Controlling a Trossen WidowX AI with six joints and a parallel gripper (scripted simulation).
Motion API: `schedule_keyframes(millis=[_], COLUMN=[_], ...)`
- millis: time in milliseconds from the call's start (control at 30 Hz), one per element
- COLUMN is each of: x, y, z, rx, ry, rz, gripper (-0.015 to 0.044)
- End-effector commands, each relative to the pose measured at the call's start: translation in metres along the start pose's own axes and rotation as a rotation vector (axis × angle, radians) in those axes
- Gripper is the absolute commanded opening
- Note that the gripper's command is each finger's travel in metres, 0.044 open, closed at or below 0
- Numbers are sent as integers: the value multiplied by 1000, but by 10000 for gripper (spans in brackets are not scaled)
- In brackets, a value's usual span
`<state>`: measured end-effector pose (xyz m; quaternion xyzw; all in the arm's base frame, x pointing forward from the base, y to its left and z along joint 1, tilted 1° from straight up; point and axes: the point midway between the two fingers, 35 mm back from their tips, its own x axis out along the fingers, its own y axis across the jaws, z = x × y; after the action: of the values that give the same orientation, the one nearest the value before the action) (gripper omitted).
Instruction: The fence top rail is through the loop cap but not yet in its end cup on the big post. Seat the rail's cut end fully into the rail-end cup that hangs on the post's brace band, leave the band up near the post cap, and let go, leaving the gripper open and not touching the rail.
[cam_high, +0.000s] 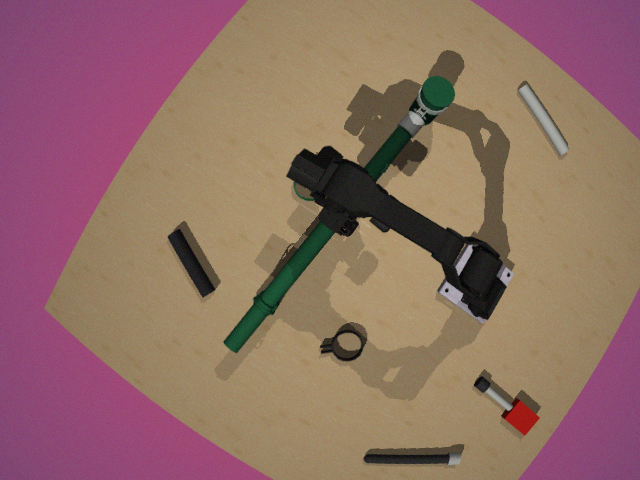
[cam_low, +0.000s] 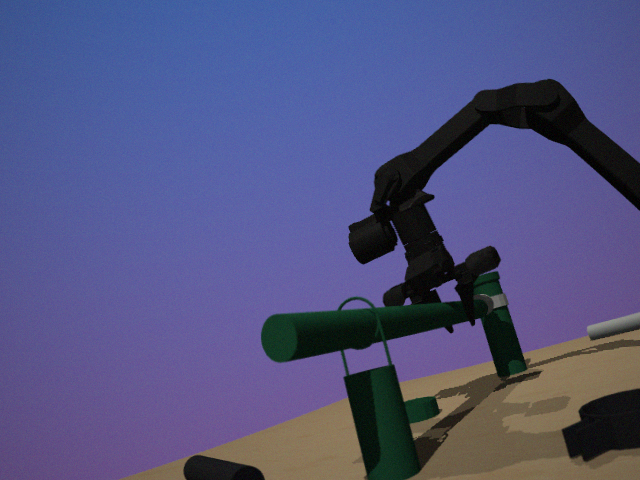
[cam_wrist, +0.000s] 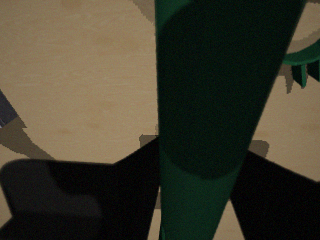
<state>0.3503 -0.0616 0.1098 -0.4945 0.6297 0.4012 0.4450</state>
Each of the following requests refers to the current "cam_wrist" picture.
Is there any dark green ring clamp with two tabs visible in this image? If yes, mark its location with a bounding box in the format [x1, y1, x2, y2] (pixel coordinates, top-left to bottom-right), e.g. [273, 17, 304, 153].
[283, 39, 320, 87]

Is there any dark green tapered pole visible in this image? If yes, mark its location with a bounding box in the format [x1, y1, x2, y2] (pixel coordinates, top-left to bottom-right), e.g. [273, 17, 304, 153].
[155, 0, 308, 240]

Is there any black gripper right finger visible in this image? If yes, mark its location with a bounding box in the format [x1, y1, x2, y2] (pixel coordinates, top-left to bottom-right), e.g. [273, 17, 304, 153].
[229, 150, 320, 240]

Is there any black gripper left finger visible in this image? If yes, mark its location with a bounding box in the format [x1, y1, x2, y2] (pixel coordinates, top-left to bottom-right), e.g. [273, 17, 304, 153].
[0, 136, 160, 240]

